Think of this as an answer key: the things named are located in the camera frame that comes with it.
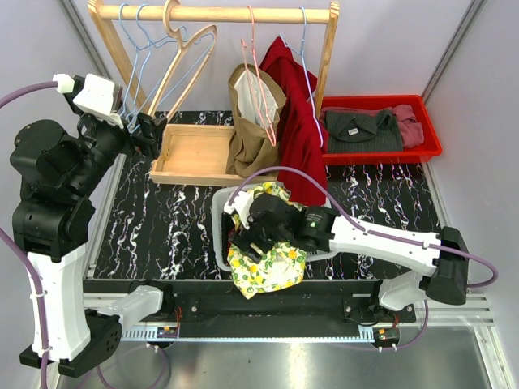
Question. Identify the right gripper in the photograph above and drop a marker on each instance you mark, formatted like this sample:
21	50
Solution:
243	243

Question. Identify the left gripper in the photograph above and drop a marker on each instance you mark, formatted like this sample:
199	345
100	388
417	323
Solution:
152	127

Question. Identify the lemon print skirt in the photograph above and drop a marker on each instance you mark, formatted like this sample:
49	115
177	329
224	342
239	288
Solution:
282	267

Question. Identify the red polka dot skirt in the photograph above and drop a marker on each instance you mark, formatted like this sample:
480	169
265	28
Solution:
234	234

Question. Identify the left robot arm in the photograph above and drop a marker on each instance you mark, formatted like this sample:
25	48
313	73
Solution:
59	173

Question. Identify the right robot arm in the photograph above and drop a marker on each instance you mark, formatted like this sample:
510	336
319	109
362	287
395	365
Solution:
437	269

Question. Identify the khaki skirt white lining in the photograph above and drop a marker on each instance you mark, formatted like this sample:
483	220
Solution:
249	147

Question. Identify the plain red skirt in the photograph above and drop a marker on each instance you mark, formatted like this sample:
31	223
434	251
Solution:
301	141

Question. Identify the wooden clothes rack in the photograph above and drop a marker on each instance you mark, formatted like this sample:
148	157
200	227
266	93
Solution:
197	154

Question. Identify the white plastic mesh basket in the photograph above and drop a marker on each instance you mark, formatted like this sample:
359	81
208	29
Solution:
222	225

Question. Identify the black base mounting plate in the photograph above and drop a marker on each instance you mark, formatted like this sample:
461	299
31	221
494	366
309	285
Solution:
225	295

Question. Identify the dark grey striped shirt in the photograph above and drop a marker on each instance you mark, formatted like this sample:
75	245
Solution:
351	132

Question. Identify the pink garment in bin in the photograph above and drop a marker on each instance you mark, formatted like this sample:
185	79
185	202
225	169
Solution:
410	128

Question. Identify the red plastic bin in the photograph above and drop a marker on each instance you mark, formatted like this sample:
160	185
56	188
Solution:
430	148

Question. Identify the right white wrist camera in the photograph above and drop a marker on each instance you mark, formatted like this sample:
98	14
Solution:
240	205

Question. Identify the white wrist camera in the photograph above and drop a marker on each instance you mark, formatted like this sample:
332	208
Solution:
97	95
240	205

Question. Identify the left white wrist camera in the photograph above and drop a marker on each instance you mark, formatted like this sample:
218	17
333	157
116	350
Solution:
97	95

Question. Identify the pink wire hanger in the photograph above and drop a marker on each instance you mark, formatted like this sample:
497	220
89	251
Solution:
256	85

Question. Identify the aluminium frame rail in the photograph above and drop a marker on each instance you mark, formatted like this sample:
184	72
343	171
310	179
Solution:
334	322

